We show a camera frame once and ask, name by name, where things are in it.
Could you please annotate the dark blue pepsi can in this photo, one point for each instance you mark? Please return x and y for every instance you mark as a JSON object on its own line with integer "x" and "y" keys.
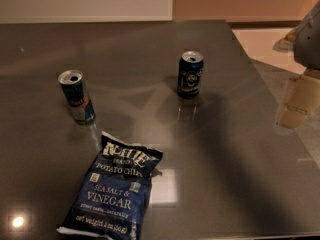
{"x": 189, "y": 74}

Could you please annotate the grey and cream robot arm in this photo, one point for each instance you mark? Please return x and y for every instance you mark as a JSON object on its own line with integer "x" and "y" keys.
{"x": 302, "y": 94}

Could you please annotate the blue silver red bull can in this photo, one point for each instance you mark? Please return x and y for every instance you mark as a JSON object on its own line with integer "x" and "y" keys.
{"x": 75, "y": 90}

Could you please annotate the blue kettle chips bag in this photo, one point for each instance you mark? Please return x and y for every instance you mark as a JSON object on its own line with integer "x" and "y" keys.
{"x": 115, "y": 192}

